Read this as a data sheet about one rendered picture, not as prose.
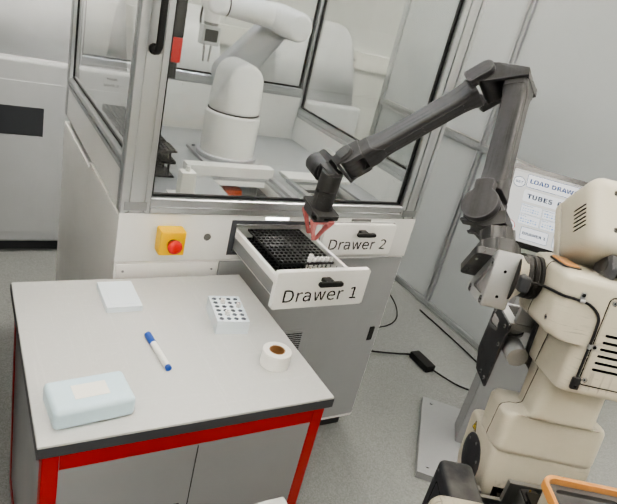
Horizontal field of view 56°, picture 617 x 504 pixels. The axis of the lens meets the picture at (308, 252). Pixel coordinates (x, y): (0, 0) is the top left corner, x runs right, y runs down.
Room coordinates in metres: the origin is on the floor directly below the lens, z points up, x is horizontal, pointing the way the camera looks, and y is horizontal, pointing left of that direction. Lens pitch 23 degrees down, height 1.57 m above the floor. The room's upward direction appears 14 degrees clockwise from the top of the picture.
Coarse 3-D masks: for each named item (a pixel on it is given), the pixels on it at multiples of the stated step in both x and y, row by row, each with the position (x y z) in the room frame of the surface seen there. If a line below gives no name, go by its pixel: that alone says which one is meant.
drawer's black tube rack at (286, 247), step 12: (252, 240) 1.60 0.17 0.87; (264, 240) 1.56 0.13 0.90; (276, 240) 1.57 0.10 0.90; (288, 240) 1.60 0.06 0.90; (300, 240) 1.62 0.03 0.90; (264, 252) 1.53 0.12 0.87; (276, 252) 1.49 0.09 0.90; (288, 252) 1.51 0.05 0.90; (300, 252) 1.54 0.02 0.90; (312, 252) 1.56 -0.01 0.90; (276, 264) 1.48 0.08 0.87
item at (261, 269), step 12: (240, 228) 1.63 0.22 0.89; (252, 228) 1.65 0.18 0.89; (264, 228) 1.68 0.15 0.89; (276, 228) 1.70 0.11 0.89; (288, 228) 1.72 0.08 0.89; (300, 228) 1.75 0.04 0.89; (240, 240) 1.55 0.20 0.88; (312, 240) 1.68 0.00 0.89; (240, 252) 1.53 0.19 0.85; (252, 252) 1.48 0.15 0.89; (324, 252) 1.61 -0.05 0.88; (252, 264) 1.46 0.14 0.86; (264, 264) 1.41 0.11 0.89; (336, 264) 1.55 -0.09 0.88; (264, 276) 1.40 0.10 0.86
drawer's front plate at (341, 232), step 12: (336, 228) 1.76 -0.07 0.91; (348, 228) 1.78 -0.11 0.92; (360, 228) 1.81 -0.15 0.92; (372, 228) 1.84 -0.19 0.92; (384, 228) 1.87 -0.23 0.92; (396, 228) 1.90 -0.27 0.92; (324, 240) 1.74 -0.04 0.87; (336, 240) 1.76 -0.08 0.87; (348, 240) 1.79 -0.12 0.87; (360, 240) 1.82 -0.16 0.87; (372, 240) 1.85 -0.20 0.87; (336, 252) 1.77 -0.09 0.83; (348, 252) 1.80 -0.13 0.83; (360, 252) 1.83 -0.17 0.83; (372, 252) 1.85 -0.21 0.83; (384, 252) 1.88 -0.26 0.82
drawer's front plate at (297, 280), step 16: (288, 272) 1.33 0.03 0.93; (304, 272) 1.35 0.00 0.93; (320, 272) 1.38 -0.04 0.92; (336, 272) 1.41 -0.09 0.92; (352, 272) 1.44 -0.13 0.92; (368, 272) 1.47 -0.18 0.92; (272, 288) 1.32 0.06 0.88; (288, 288) 1.33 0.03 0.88; (304, 288) 1.36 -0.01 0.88; (320, 288) 1.39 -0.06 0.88; (336, 288) 1.42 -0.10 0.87; (272, 304) 1.31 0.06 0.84; (288, 304) 1.34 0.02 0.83; (304, 304) 1.37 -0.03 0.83; (320, 304) 1.40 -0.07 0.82; (336, 304) 1.43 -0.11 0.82
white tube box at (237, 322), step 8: (208, 296) 1.34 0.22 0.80; (216, 296) 1.35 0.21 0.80; (224, 296) 1.36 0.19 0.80; (232, 296) 1.37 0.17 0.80; (208, 304) 1.32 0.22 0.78; (216, 304) 1.31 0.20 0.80; (224, 304) 1.32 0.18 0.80; (232, 304) 1.33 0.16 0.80; (208, 312) 1.31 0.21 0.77; (216, 312) 1.27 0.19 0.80; (224, 312) 1.28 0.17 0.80; (232, 312) 1.29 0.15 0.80; (240, 312) 1.30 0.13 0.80; (216, 320) 1.24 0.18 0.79; (224, 320) 1.24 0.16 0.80; (232, 320) 1.25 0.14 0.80; (240, 320) 1.26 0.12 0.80; (248, 320) 1.27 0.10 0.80; (216, 328) 1.23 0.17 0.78; (224, 328) 1.24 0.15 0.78; (232, 328) 1.25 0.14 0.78; (240, 328) 1.26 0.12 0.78; (248, 328) 1.26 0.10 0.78
